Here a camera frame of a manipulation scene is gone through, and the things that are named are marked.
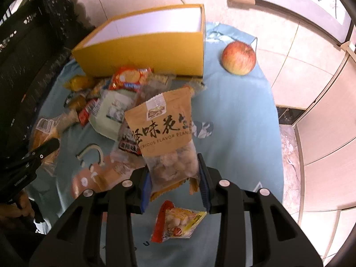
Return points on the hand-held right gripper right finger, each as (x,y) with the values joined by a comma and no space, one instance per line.
(204,189)

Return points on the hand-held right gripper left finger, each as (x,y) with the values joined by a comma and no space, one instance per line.
(146,193)

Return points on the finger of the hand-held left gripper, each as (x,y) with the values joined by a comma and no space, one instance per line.
(44,150)

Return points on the brown peanut bag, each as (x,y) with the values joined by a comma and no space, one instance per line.
(161,128)

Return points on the pile of mixed snack packets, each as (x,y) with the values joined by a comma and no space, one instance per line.
(108,111)

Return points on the orange red cracker pouch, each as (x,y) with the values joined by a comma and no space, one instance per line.
(129,78)

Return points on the yellow cardboard box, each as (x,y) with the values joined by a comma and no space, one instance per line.
(144,52)

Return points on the person's left hand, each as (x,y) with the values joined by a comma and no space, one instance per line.
(16,208)

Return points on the red yellow candy packet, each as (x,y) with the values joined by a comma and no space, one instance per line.
(178,222)

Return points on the light blue printed blanket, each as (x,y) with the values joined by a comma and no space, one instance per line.
(236,116)

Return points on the dark carved wooden furniture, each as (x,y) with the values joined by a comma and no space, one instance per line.
(27,47)

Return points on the white cabinet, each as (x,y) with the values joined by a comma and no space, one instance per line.
(328,144)

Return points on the red yellow apple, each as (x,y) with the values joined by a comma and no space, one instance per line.
(239,58)

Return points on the framed lotus painting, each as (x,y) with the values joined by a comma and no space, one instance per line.
(300,2)

